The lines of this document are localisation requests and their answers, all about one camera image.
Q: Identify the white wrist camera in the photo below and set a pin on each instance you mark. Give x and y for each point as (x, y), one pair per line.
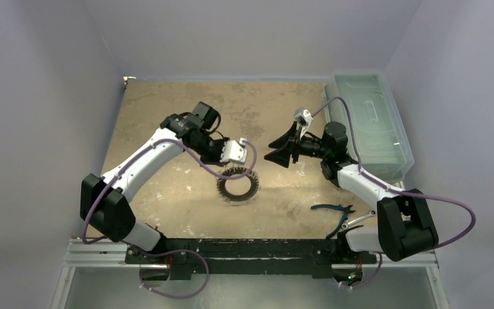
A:
(234, 151)
(303, 118)

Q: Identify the aluminium frame rail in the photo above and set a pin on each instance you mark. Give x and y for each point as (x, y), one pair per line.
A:
(97, 276)

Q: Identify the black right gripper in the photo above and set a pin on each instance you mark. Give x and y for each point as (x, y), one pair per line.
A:
(296, 145)

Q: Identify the silver wrench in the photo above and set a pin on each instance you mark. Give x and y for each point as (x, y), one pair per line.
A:
(349, 224)

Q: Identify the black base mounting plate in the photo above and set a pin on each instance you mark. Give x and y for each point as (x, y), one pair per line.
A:
(318, 258)

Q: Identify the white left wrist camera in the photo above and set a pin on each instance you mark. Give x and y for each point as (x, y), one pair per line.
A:
(234, 151)

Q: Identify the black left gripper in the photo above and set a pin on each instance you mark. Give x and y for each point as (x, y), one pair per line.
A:
(216, 159)

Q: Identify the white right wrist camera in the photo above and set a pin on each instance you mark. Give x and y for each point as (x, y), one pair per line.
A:
(303, 118)

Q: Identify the clear plastic storage bin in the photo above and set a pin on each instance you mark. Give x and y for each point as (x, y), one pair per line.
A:
(379, 133)

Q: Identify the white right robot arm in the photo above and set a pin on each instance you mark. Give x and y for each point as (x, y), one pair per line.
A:
(404, 223)

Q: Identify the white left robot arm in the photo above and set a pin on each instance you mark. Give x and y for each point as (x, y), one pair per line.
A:
(104, 201)

